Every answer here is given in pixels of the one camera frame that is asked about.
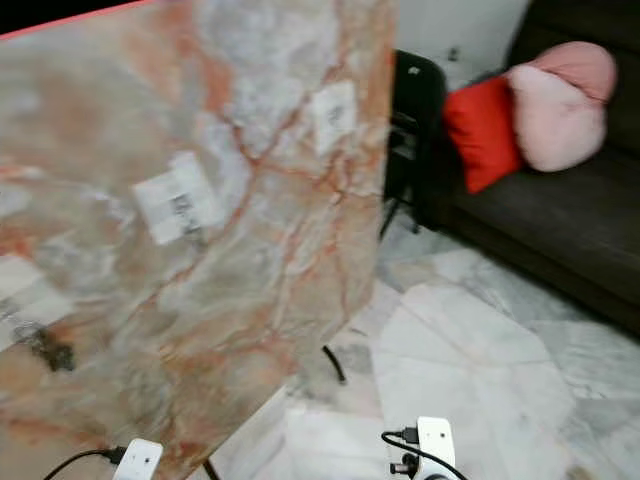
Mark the red pillow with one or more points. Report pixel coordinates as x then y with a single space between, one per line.
480 135

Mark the marble pattern hook board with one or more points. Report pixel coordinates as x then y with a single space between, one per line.
120 120

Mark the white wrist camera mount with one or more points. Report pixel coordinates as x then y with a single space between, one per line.
435 440
138 458

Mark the white adhesive hook pad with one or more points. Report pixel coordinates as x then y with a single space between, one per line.
332 115
175 205
15 295

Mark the black folding chair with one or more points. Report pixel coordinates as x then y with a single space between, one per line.
420 100

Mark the dark grey fabric sofa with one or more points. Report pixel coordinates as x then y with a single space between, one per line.
560 220

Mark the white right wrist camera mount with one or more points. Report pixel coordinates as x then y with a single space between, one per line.
435 440

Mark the dusty pink cushion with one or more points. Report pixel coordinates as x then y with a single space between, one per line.
585 65

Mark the light pink Hello Kitty pillow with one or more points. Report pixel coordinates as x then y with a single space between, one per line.
555 120

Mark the small dark table ornament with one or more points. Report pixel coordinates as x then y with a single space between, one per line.
453 53

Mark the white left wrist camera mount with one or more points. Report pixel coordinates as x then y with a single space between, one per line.
138 458

